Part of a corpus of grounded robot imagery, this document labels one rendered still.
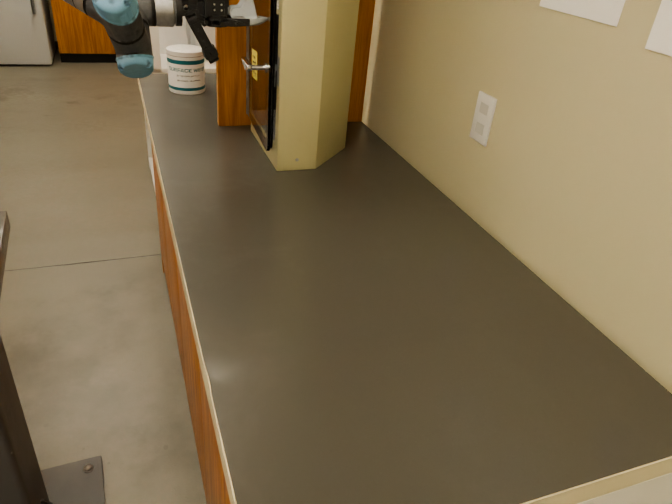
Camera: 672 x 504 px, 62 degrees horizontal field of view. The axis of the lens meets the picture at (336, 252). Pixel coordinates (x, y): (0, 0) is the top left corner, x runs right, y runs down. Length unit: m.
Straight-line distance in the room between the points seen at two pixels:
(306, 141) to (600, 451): 1.01
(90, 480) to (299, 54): 1.39
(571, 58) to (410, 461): 0.79
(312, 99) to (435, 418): 0.91
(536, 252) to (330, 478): 0.72
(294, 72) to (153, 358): 1.33
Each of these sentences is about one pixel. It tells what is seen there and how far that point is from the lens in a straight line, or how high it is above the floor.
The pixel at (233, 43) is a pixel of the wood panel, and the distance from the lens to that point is 1.78.
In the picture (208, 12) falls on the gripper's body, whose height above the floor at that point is 1.33.
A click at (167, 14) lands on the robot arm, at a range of 1.37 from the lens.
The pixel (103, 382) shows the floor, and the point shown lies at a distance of 2.27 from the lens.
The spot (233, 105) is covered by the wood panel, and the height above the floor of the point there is 1.00.
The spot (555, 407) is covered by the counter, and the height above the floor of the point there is 0.94.
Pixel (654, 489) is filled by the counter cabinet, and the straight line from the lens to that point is 1.00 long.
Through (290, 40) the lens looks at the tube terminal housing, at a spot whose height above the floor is 1.28.
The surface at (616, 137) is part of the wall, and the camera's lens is 1.11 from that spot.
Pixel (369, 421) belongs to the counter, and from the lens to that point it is 0.82.
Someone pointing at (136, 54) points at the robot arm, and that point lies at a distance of 1.29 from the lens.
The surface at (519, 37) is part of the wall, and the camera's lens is 1.32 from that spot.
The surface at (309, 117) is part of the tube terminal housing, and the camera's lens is 1.49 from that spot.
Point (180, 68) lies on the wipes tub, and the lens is 2.12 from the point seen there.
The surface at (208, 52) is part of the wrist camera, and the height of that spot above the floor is 1.24.
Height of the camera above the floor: 1.55
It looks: 31 degrees down
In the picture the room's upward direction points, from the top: 6 degrees clockwise
